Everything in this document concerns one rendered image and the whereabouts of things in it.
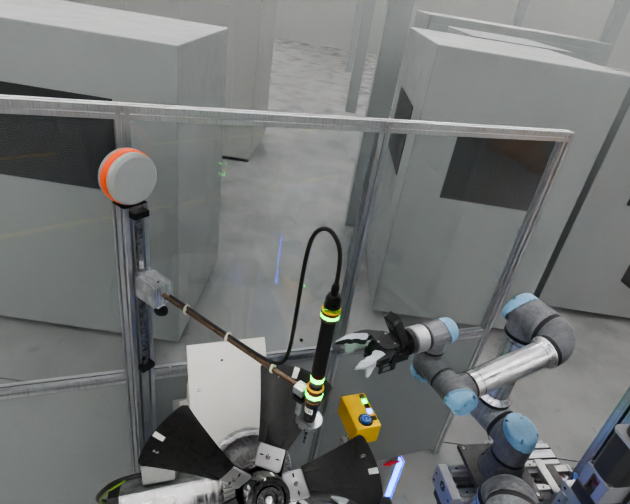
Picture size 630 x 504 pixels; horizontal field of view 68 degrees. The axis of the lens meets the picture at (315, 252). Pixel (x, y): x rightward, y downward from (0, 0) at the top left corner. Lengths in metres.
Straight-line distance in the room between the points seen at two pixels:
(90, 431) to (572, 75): 3.41
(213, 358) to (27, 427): 0.90
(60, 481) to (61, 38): 2.14
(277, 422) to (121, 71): 2.05
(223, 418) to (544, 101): 2.90
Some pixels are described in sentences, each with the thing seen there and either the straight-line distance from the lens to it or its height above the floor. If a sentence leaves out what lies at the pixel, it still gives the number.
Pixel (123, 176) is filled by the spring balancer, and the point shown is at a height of 1.90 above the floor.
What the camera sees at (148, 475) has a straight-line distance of 1.56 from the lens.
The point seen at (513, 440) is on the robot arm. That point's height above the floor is 1.25.
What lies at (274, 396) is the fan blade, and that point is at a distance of 1.46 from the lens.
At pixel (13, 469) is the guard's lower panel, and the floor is 0.55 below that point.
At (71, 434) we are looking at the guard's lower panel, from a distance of 2.27.
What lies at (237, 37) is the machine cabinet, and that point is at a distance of 6.72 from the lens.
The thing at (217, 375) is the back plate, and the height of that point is 1.28.
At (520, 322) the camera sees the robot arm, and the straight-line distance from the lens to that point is 1.58.
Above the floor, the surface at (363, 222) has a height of 1.66.
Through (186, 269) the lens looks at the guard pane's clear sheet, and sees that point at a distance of 1.75.
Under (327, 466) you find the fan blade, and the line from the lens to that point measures 1.54.
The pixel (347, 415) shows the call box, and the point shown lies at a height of 1.05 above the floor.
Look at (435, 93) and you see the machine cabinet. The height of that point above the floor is 1.90.
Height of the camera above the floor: 2.43
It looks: 30 degrees down
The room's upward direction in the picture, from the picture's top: 9 degrees clockwise
